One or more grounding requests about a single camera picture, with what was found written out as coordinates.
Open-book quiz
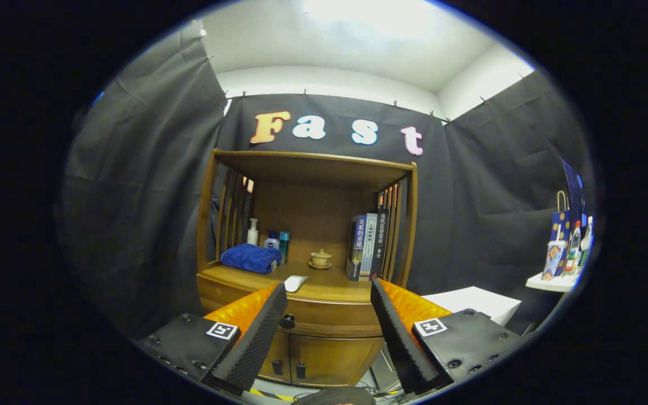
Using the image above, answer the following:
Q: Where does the wooden cabinet door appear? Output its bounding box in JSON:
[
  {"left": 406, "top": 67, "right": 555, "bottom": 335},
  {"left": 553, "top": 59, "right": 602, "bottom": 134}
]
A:
[
  {"left": 256, "top": 329, "right": 292, "bottom": 384},
  {"left": 287, "top": 335, "right": 385, "bottom": 389}
]

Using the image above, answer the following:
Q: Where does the patterned carton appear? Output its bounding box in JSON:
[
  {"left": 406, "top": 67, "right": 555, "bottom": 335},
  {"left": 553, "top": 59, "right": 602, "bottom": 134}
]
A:
[{"left": 542, "top": 239, "right": 568, "bottom": 281}]

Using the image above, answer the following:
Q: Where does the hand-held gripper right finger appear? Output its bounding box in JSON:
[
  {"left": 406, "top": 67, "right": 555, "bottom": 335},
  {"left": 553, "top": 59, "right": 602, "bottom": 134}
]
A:
[{"left": 370, "top": 277, "right": 527, "bottom": 394}]

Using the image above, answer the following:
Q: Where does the wooden countertop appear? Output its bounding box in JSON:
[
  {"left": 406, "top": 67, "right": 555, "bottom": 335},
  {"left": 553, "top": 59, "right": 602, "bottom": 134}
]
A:
[{"left": 197, "top": 260, "right": 403, "bottom": 304}]

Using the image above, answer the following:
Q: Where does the blue gift bag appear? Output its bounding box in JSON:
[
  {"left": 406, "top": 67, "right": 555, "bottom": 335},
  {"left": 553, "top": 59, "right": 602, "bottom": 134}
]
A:
[{"left": 549, "top": 190, "right": 573, "bottom": 276}]

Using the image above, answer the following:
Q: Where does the wooden drawer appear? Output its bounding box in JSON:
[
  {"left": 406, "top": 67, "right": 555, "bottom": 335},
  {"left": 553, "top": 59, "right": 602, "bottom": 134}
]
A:
[{"left": 197, "top": 273, "right": 386, "bottom": 338}]

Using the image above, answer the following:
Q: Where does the white wall shelf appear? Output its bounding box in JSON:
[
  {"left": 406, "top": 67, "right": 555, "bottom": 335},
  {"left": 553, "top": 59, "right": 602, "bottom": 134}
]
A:
[{"left": 525, "top": 271, "right": 583, "bottom": 293}]

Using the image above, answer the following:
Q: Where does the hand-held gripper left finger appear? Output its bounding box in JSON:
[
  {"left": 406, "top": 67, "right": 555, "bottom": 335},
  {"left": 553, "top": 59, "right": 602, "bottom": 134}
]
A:
[{"left": 136, "top": 282, "right": 289, "bottom": 396}]

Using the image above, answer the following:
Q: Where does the light blue book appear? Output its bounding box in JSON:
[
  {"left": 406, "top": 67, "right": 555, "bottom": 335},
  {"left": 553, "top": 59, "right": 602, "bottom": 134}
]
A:
[{"left": 359, "top": 212, "right": 379, "bottom": 281}]

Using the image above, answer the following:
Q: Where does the clear bottle with green label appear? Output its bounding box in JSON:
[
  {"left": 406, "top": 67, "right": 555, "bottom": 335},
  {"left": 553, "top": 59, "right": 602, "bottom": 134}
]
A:
[{"left": 577, "top": 217, "right": 595, "bottom": 268}]

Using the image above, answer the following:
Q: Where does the white storage box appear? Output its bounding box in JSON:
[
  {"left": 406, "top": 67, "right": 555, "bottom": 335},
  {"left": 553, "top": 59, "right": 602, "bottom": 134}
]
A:
[{"left": 421, "top": 286, "right": 523, "bottom": 327}]

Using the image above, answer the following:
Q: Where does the wooden cabinet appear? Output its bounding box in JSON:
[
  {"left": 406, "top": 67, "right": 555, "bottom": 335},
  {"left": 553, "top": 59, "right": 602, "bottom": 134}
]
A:
[{"left": 196, "top": 149, "right": 418, "bottom": 389}]

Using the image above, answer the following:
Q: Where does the beige lidded teacup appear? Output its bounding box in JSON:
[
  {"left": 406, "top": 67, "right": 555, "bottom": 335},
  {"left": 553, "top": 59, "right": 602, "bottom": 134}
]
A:
[{"left": 308, "top": 249, "right": 334, "bottom": 270}]

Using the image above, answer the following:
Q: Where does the person's grey trouser leg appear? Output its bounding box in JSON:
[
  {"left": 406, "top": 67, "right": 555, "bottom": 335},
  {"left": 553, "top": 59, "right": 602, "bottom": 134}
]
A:
[{"left": 293, "top": 386, "right": 376, "bottom": 405}]

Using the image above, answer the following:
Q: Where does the clear bottle with red label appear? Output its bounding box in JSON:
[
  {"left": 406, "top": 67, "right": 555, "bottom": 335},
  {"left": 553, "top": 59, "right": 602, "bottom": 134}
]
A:
[{"left": 564, "top": 220, "right": 582, "bottom": 275}]

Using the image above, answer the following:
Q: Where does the blue folded towel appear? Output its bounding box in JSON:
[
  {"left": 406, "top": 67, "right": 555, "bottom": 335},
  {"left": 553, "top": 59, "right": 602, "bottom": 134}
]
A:
[{"left": 220, "top": 243, "right": 282, "bottom": 275}]

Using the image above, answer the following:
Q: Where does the dark blue bag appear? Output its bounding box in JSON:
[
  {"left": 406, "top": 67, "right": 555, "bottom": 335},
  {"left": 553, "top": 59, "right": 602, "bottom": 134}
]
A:
[{"left": 560, "top": 157, "right": 586, "bottom": 226}]

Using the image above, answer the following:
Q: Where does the yellow and black floor tape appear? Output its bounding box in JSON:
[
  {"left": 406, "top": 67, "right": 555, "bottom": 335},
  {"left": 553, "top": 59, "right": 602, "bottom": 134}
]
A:
[{"left": 248, "top": 388, "right": 298, "bottom": 402}]

